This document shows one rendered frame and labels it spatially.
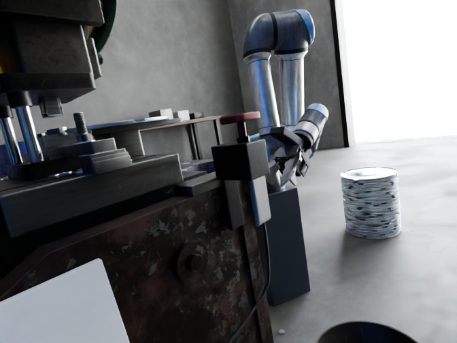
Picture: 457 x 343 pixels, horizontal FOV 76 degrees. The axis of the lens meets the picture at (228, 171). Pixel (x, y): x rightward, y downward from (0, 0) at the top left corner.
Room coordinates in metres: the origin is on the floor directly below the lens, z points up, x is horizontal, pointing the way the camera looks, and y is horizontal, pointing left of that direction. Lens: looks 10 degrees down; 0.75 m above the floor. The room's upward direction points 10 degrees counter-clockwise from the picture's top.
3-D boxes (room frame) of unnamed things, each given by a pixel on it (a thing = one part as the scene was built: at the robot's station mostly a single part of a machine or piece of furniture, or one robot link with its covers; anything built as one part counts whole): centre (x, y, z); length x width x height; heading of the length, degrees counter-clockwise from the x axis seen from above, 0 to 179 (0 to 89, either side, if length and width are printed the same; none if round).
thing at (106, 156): (0.53, 0.24, 0.76); 0.17 x 0.06 x 0.10; 45
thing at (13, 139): (0.66, 0.46, 0.81); 0.02 x 0.02 x 0.14
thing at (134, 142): (0.77, 0.23, 0.72); 0.25 x 0.14 x 0.14; 135
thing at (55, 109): (0.65, 0.35, 0.84); 0.05 x 0.03 x 0.04; 45
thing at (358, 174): (1.61, -0.77, 0.33); 0.29 x 0.29 x 0.01
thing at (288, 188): (1.17, -0.14, 0.23); 0.18 x 0.18 x 0.45; 21
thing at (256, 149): (0.59, -0.03, 0.62); 0.10 x 0.06 x 0.20; 45
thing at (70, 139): (0.65, 0.35, 0.76); 0.15 x 0.09 x 0.05; 45
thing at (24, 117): (0.54, 0.34, 0.81); 0.02 x 0.02 x 0.14
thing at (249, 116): (0.58, -0.04, 0.72); 0.07 x 0.06 x 0.08; 135
